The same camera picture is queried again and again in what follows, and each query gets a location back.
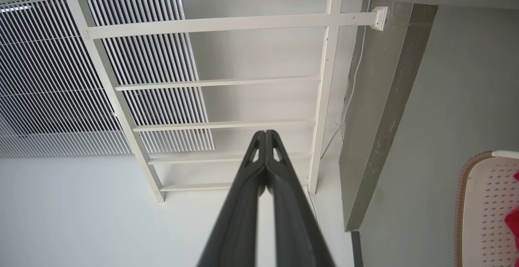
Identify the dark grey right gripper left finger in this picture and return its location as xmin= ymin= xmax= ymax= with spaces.
xmin=197 ymin=131 xmax=267 ymax=267

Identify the white wall mount bracket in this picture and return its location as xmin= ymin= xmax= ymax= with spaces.
xmin=371 ymin=6 xmax=389 ymax=32

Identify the red garment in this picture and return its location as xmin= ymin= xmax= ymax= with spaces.
xmin=504 ymin=171 xmax=519 ymax=252

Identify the thin white cable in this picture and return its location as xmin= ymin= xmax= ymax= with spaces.
xmin=320 ymin=0 xmax=368 ymax=160

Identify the beige perforated plastic laundry basket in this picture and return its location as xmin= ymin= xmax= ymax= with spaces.
xmin=454 ymin=150 xmax=519 ymax=267

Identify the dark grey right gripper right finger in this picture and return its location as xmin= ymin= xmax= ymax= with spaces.
xmin=266 ymin=130 xmax=336 ymax=267

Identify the white ladder-like metal frame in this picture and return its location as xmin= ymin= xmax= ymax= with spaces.
xmin=58 ymin=0 xmax=377 ymax=203

